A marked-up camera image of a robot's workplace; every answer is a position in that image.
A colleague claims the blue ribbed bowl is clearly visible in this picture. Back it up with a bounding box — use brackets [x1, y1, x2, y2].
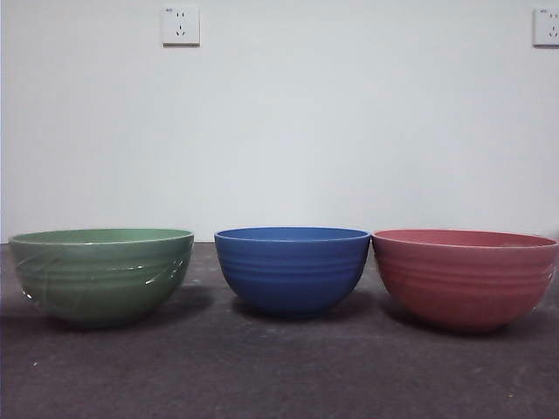
[213, 226, 371, 319]

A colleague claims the green ribbed bowl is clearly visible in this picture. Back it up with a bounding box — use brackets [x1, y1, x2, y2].
[8, 227, 195, 330]

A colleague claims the white wall power socket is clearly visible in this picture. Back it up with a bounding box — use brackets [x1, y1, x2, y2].
[532, 7, 559, 48]
[162, 4, 202, 48]

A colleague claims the red ribbed bowl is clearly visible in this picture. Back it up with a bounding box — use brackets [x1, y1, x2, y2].
[370, 228, 559, 335]

